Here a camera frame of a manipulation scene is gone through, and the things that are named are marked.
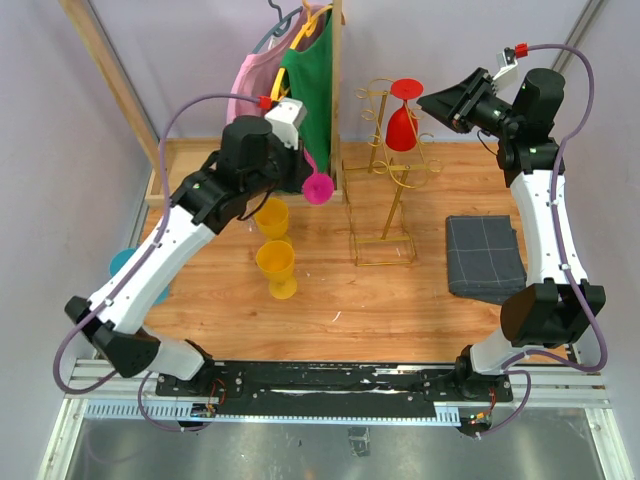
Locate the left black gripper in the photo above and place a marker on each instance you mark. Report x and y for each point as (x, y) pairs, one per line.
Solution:
(301, 168)

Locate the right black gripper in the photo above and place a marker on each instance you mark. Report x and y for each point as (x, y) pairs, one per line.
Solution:
(456, 105)

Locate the magenta plastic wine glass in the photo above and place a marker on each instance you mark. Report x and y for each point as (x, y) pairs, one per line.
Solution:
(318, 187)

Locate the red plastic wine glass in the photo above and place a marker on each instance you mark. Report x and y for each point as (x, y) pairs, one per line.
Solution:
(402, 127)

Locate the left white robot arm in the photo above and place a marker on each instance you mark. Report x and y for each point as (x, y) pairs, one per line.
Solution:
(257, 155)

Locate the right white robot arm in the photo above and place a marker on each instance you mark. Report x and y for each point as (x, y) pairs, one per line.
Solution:
(558, 303)

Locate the rear yellow wine glass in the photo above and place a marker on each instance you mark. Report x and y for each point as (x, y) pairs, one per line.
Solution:
(272, 220)

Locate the yellow wine glass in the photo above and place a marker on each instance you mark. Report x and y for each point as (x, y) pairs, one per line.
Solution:
(276, 261)
(272, 220)

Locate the front yellow wine glass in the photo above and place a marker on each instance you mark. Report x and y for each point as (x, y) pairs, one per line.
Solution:
(276, 261)

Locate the teal plastic wine glass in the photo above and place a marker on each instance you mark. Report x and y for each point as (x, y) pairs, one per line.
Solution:
(119, 261)

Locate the yellow clothes hanger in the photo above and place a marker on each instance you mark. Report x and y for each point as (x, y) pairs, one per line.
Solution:
(305, 62)

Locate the green vest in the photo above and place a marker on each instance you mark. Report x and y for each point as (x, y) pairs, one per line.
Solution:
(315, 129)

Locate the pink shirt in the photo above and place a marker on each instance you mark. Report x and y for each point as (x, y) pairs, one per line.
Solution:
(255, 78)

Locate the grey clothes hanger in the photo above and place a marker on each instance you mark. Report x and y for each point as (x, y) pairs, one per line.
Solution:
(287, 25)

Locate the grey checked cloth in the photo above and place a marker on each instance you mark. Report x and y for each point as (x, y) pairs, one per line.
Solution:
(483, 258)

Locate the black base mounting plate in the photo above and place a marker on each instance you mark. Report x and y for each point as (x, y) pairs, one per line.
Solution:
(329, 390)

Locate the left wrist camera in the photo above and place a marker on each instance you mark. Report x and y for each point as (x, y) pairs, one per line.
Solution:
(285, 119)

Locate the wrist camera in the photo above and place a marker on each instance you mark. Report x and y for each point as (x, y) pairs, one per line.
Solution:
(285, 119)
(507, 72)

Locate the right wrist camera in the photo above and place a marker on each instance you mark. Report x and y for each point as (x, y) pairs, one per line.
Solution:
(507, 72)

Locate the gold wire wine glass rack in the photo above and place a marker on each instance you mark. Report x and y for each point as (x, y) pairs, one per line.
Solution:
(376, 179)

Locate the wooden clothes rack frame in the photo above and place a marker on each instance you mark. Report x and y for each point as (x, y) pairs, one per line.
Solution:
(182, 152)

